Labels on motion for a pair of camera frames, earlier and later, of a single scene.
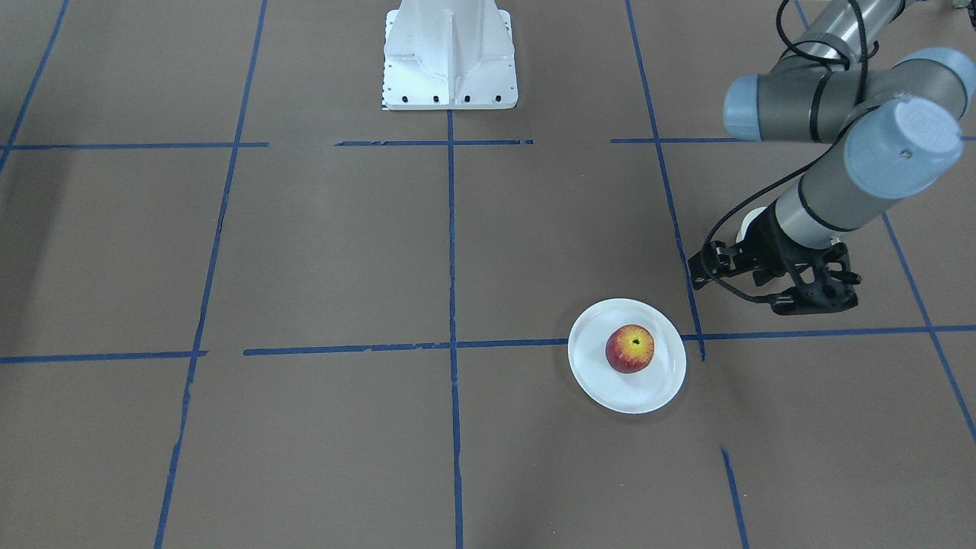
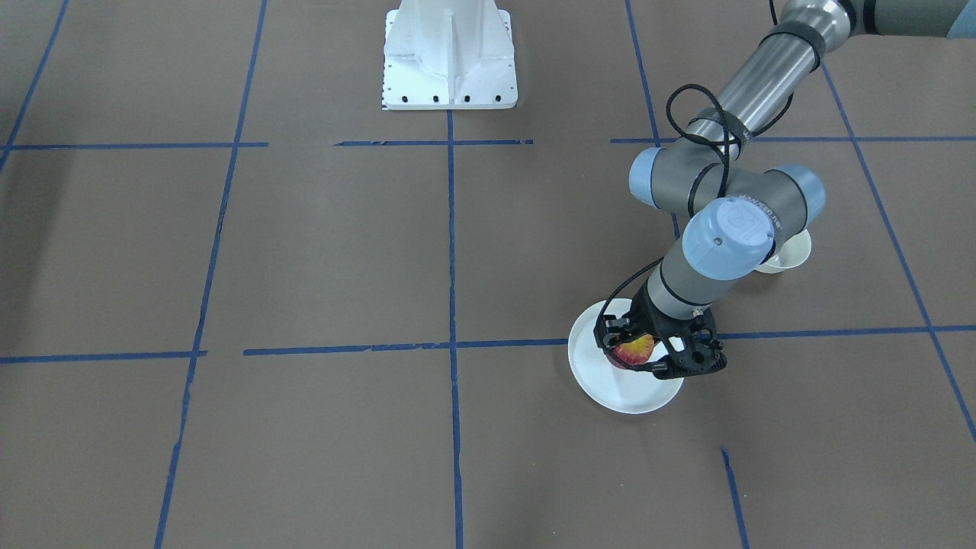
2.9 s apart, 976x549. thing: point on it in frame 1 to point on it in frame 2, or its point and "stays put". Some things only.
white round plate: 618,390 stays put
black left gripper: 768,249 to 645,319
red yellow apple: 629,348 stays put
